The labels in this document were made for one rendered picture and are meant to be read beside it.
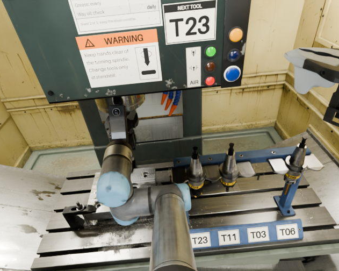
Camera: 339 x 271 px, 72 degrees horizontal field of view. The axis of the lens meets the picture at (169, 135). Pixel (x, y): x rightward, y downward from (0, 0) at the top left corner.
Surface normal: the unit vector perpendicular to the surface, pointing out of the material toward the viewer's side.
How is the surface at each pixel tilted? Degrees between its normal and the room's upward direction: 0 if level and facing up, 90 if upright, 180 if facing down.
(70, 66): 90
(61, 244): 0
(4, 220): 24
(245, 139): 0
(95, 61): 90
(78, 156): 0
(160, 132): 91
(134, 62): 90
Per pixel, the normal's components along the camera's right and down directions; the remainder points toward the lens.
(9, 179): 0.33, -0.76
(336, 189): -0.48, -0.68
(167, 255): -0.22, -0.96
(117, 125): -0.01, 0.14
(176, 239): 0.20, -0.97
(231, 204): -0.08, -0.79
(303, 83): -0.86, 0.37
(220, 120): 0.06, 0.61
